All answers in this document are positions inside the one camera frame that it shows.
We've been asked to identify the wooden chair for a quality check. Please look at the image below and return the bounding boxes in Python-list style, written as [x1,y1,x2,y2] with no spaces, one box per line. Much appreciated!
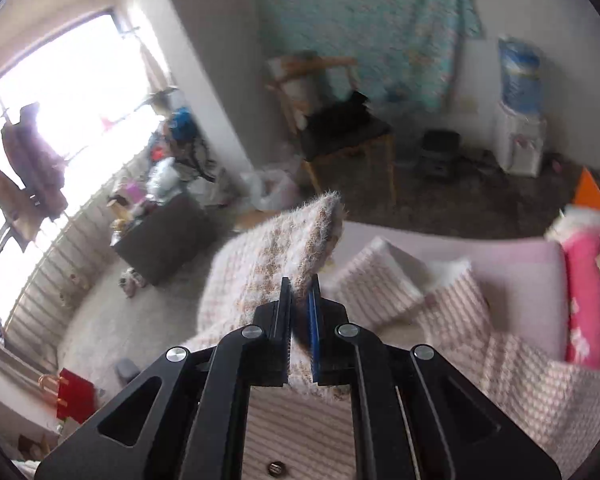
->
[267,55,398,206]

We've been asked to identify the pile of household clutter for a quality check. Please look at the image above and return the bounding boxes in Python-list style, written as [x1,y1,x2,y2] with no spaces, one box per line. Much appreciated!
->
[107,105,218,231]

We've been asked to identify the small grey object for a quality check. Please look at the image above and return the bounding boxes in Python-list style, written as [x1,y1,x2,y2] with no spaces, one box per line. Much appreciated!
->
[115,358,141,386]

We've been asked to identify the pink printed bed sheet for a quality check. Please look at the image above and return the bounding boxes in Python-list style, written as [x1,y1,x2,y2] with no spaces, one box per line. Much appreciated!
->
[325,220,568,361]

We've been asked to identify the hanging tan garment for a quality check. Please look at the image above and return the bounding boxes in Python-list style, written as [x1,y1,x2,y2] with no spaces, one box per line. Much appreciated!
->
[0,142,41,251]

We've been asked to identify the dark cabinet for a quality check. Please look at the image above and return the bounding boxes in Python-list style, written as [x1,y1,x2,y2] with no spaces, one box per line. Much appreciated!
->
[111,192,216,286]

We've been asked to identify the orange triangular object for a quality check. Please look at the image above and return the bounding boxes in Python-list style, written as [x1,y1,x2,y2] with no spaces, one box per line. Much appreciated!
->
[572,167,600,211]

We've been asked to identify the pair of slippers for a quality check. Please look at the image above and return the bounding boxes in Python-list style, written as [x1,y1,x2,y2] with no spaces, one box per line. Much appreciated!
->
[120,269,146,297]

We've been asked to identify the white water dispenser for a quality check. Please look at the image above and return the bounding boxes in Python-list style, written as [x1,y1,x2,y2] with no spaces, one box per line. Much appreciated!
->
[490,102,548,178]

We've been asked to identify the black garment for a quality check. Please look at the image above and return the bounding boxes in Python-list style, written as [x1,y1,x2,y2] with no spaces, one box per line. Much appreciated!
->
[305,91,371,136]

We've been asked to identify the pink floral blanket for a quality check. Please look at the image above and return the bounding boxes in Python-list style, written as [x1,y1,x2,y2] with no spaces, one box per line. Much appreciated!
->
[562,232,600,373]

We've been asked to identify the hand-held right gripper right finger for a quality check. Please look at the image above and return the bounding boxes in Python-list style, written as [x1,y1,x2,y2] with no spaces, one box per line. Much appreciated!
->
[307,275,563,480]

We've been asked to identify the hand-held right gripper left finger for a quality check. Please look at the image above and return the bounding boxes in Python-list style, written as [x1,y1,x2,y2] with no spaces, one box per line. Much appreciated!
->
[35,276,293,480]

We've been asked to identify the white plastic bag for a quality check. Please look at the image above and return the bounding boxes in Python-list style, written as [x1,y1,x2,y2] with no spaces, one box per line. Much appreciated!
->
[240,167,301,211]

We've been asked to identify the black trash bin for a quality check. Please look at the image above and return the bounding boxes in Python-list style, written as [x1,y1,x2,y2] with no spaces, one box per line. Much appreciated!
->
[420,130,462,181]

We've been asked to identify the blue water bottle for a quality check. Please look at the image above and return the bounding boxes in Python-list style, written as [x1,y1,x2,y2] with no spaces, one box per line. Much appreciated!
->
[497,35,542,116]

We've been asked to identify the hanging mauve coat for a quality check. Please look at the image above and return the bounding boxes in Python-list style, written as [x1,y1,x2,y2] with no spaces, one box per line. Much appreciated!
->
[1,102,68,221]

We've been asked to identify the fuzzy houndstooth sweater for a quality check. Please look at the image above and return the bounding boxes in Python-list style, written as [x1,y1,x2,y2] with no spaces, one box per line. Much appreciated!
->
[182,191,600,480]

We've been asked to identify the red bag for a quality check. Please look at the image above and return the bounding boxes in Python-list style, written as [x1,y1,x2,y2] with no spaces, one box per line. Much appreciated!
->
[55,367,97,423]

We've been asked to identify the teal floral cloth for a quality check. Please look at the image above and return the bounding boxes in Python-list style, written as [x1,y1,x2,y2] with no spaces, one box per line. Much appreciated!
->
[250,0,483,111]

